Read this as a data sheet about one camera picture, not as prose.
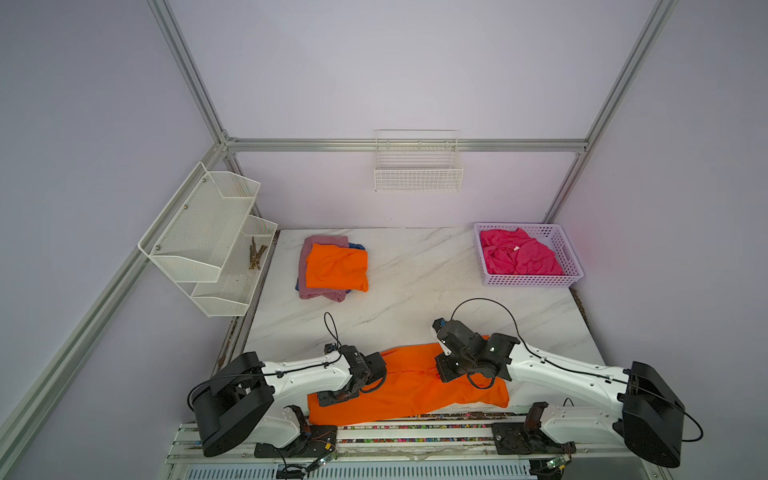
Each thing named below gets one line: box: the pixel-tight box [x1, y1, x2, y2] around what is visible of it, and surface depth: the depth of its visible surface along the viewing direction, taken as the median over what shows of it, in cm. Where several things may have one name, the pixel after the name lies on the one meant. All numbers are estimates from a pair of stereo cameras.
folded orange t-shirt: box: [306, 243, 369, 292], surface depth 103 cm
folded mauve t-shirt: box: [298, 235, 349, 302], surface depth 102 cm
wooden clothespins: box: [249, 236, 268, 270], surface depth 97 cm
